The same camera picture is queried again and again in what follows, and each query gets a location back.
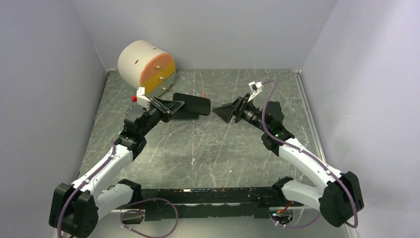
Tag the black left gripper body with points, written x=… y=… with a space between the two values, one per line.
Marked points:
x=154 y=114

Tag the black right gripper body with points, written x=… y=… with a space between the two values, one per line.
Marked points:
x=245 y=111

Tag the black screen white phone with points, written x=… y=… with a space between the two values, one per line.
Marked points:
x=185 y=116

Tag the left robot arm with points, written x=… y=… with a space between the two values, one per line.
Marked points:
x=98 y=177

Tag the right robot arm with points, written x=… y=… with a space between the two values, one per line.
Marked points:
x=311 y=164

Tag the white round drawer cabinet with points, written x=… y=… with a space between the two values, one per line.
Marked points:
x=142 y=64

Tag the black base crossbar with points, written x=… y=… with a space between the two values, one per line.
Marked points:
x=256 y=202

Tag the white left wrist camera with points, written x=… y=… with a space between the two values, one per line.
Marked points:
x=140 y=98

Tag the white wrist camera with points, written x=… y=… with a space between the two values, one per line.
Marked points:
x=255 y=88
x=140 y=98

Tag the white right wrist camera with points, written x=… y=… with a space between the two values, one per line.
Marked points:
x=255 y=88

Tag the aluminium frame rail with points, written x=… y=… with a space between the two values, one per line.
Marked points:
x=77 y=212

